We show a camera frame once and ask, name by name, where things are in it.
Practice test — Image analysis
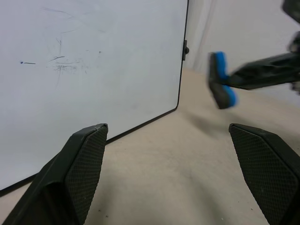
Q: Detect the white black-framed whiteboard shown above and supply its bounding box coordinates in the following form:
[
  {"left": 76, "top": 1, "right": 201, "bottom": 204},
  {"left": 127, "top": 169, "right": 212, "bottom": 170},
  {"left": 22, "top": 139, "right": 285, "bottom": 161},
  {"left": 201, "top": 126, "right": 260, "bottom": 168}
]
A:
[{"left": 0, "top": 0, "right": 190, "bottom": 197}]

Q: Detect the blue and black whiteboard eraser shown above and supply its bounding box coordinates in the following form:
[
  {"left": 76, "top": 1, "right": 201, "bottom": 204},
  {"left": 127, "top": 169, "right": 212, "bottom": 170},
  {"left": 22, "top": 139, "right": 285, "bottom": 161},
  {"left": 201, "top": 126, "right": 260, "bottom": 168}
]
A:
[{"left": 208, "top": 51, "right": 239, "bottom": 110}]

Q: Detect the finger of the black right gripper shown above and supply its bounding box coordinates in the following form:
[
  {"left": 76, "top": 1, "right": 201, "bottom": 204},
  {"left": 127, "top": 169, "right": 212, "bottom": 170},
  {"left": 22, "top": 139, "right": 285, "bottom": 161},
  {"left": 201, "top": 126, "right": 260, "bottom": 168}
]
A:
[{"left": 226, "top": 52, "right": 300, "bottom": 90}]

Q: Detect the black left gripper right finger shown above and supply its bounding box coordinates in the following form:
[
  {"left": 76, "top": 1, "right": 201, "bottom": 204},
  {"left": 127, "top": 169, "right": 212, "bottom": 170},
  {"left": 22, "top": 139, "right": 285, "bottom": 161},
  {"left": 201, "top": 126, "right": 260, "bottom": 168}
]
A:
[{"left": 228, "top": 123, "right": 300, "bottom": 225}]

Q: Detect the black whiteboard edge clip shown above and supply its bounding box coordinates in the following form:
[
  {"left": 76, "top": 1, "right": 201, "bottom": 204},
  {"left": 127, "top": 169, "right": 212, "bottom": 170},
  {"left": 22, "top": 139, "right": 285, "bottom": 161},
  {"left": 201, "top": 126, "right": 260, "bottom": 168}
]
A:
[{"left": 182, "top": 39, "right": 190, "bottom": 62}]

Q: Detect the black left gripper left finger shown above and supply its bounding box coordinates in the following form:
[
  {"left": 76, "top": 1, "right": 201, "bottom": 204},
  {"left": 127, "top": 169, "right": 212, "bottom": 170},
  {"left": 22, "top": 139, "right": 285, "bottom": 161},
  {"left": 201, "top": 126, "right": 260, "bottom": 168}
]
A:
[{"left": 1, "top": 123, "right": 109, "bottom": 225}]

